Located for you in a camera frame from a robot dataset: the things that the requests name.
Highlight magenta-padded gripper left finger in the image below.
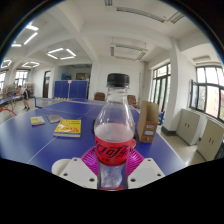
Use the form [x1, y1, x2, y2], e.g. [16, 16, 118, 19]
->
[59, 146, 99, 190]

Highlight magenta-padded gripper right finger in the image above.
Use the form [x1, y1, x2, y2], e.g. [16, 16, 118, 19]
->
[125, 147, 166, 190]

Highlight clear red-labelled drink bottle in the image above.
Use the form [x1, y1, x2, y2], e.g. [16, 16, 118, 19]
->
[93, 72, 137, 191]

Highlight large yellow book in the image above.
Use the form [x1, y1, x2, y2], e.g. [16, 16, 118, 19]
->
[53, 119, 82, 138]

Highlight brown cardboard box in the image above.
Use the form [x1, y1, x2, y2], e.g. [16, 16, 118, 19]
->
[136, 100, 160, 144]

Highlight grey notebook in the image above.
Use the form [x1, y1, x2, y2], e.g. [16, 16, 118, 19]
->
[46, 113, 64, 124]

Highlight beige cabinet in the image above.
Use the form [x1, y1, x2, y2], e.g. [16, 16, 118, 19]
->
[175, 108, 203, 147]
[196, 118, 224, 163]

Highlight small yellow book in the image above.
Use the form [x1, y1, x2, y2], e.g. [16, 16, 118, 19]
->
[30, 115, 46, 127]

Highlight brown chair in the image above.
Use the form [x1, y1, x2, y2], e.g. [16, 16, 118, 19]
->
[126, 94, 138, 108]
[93, 91, 106, 102]

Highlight blue partition panels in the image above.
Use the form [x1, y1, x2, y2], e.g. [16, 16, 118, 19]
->
[53, 79, 89, 100]

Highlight black-framed tall window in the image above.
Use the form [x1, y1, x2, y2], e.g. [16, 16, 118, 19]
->
[150, 62, 173, 113]

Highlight person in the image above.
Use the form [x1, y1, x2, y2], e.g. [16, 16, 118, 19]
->
[18, 84, 31, 112]

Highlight dark wooden door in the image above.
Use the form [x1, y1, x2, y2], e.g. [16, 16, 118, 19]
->
[42, 70, 51, 98]

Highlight black-framed wide window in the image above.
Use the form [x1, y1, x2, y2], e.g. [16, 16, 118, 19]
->
[189, 65, 224, 123]

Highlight blue table with red legs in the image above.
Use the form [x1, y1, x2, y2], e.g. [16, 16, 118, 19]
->
[0, 95, 23, 116]

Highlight ceiling lights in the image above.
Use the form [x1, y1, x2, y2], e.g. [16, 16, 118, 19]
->
[0, 23, 78, 69]

